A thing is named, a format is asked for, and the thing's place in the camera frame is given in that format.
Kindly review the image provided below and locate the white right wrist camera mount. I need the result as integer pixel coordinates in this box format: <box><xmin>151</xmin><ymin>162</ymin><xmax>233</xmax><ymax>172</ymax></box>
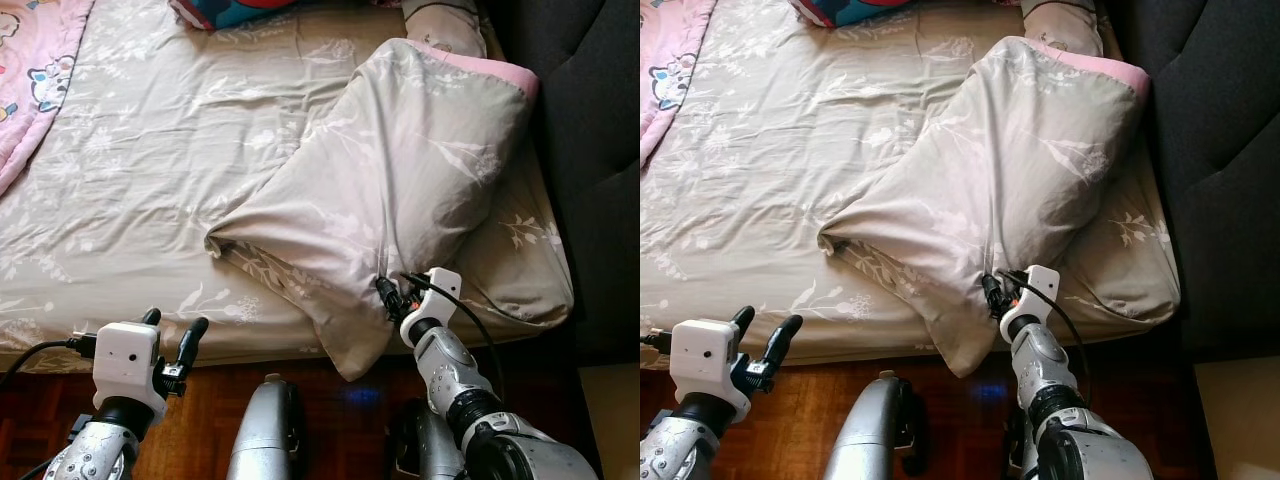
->
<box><xmin>1003</xmin><ymin>265</ymin><xmax>1061</xmax><ymax>341</ymax></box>
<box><xmin>400</xmin><ymin>267</ymin><xmax>463</xmax><ymax>349</ymax></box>

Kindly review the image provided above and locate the pink cartoon print blanket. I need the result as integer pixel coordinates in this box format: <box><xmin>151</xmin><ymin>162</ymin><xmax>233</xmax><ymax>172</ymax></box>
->
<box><xmin>0</xmin><ymin>0</ymin><xmax>96</xmax><ymax>196</ymax></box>
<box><xmin>640</xmin><ymin>0</ymin><xmax>719</xmax><ymax>166</ymax></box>

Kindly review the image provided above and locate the blue red shield print pillow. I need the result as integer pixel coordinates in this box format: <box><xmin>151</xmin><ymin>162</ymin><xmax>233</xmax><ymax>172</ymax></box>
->
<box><xmin>168</xmin><ymin>0</ymin><xmax>301</xmax><ymax>31</ymax></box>
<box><xmin>788</xmin><ymin>0</ymin><xmax>916</xmax><ymax>29</ymax></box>

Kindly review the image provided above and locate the silver left robot leg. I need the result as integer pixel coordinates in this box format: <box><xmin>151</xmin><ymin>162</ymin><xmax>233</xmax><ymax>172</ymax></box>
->
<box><xmin>822</xmin><ymin>370</ymin><xmax>926</xmax><ymax>480</ymax></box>
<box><xmin>225</xmin><ymin>373</ymin><xmax>309</xmax><ymax>480</ymax></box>

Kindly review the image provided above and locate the dark grey padded headboard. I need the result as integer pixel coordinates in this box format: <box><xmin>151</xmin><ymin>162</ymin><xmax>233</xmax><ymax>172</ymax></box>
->
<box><xmin>1095</xmin><ymin>0</ymin><xmax>1280</xmax><ymax>361</ymax></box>
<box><xmin>480</xmin><ymin>0</ymin><xmax>641</xmax><ymax>366</ymax></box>

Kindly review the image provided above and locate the grey floral pink-backed pillow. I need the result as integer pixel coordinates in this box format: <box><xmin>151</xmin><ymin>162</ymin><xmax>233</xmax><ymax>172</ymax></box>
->
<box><xmin>205</xmin><ymin>38</ymin><xmax>541</xmax><ymax>383</ymax></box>
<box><xmin>818</xmin><ymin>36</ymin><xmax>1151</xmax><ymax>379</ymax></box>

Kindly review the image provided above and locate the bed with grey floral sheet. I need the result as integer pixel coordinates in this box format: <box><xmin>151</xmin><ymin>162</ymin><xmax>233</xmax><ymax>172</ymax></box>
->
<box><xmin>0</xmin><ymin>0</ymin><xmax>576</xmax><ymax>373</ymax></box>
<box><xmin>640</xmin><ymin>0</ymin><xmax>1183</xmax><ymax>373</ymax></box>

